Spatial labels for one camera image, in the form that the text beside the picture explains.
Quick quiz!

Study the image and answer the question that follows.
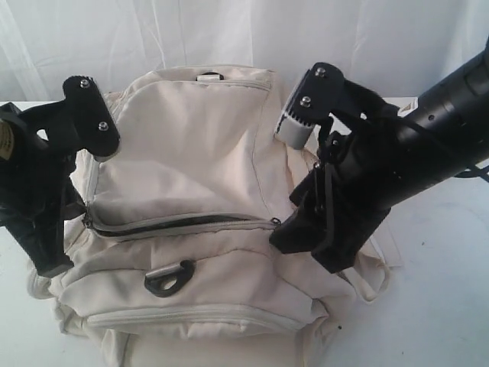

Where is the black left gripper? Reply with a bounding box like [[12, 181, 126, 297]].
[[1, 105, 82, 278]]

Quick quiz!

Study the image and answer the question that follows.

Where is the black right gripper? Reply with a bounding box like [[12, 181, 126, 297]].
[[269, 132, 386, 274]]

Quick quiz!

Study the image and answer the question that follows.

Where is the cream duffel bag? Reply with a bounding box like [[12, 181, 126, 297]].
[[28, 65, 402, 366]]

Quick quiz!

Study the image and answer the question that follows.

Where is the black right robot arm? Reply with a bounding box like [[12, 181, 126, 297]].
[[270, 51, 488, 273]]

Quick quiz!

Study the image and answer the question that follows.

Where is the white backdrop curtain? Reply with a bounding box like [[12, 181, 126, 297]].
[[1, 1, 488, 101]]

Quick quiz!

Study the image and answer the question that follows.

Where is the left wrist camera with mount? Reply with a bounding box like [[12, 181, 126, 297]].
[[20, 76, 120, 161]]

